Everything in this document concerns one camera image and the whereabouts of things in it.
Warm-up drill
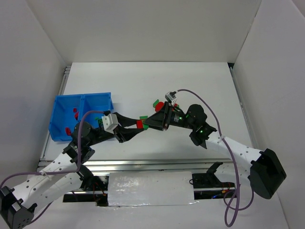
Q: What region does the green sloped lego brick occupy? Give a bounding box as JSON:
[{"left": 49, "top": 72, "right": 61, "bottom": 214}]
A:
[{"left": 139, "top": 115, "right": 148, "bottom": 120}]

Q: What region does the red arch lego piece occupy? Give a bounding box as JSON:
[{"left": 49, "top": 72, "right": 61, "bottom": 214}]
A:
[{"left": 65, "top": 127, "right": 71, "bottom": 136}]

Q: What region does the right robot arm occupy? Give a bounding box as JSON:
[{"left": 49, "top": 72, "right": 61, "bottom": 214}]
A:
[{"left": 144, "top": 102, "right": 286, "bottom": 199}]

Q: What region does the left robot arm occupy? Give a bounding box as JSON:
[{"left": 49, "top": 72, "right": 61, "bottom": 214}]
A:
[{"left": 0, "top": 111, "right": 143, "bottom": 229}]

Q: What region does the red round lego brick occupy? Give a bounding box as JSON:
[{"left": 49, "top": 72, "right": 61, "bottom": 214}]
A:
[{"left": 155, "top": 102, "right": 164, "bottom": 112}]

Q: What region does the blue bin right compartment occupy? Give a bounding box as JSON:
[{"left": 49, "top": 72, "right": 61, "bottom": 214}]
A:
[{"left": 80, "top": 92, "right": 114, "bottom": 128}]

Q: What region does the blue bin compartment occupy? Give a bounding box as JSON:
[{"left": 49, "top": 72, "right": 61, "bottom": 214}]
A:
[
  {"left": 49, "top": 94, "right": 82, "bottom": 142},
  {"left": 80, "top": 92, "right": 114, "bottom": 128}
]

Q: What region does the blue bin left compartment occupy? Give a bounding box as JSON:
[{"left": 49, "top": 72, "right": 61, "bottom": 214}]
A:
[{"left": 49, "top": 94, "right": 82, "bottom": 142}]

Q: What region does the silver foil tape sheet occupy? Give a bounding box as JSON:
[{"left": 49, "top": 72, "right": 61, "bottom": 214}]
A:
[{"left": 108, "top": 171, "right": 195, "bottom": 207}]

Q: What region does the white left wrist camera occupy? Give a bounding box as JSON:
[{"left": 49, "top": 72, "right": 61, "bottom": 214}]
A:
[{"left": 102, "top": 113, "right": 119, "bottom": 134}]

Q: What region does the aluminium table rail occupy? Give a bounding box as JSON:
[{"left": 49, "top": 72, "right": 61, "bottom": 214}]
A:
[{"left": 84, "top": 159, "right": 233, "bottom": 173}]

